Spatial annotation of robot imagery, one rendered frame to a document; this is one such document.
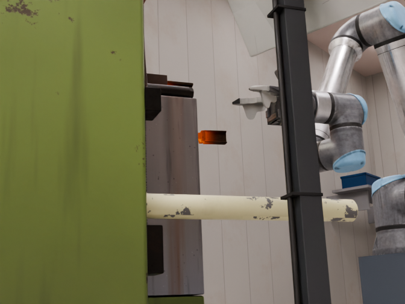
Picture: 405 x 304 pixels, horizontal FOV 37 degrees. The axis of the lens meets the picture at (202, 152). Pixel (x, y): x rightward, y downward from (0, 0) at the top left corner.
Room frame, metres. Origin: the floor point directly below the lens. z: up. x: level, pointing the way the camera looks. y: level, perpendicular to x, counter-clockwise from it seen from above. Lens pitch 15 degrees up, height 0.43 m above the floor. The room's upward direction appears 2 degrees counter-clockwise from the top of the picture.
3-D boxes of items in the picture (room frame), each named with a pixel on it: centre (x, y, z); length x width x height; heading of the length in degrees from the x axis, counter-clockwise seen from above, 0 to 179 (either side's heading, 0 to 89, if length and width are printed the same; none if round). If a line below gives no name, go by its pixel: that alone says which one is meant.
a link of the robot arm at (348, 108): (1.66, -0.40, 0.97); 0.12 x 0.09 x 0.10; 110
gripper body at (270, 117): (1.60, -0.24, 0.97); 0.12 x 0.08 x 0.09; 110
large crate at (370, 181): (7.16, -1.88, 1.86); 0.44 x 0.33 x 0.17; 142
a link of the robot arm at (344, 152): (1.67, -0.40, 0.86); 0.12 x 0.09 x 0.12; 44
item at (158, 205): (1.16, -0.09, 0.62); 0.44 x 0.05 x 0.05; 111
